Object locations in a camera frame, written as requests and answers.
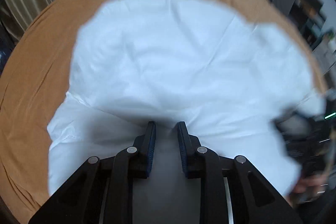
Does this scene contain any black computer monitor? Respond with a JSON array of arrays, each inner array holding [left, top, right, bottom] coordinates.
[[299, 0, 323, 18]]

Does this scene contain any white puffer jacket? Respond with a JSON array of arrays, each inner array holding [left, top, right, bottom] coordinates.
[[46, 0, 326, 198]]

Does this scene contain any person right hand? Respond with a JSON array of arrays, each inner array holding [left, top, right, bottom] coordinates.
[[292, 175, 327, 196]]

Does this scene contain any mustard yellow bed quilt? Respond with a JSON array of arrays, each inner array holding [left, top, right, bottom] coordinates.
[[1, 0, 327, 223]]

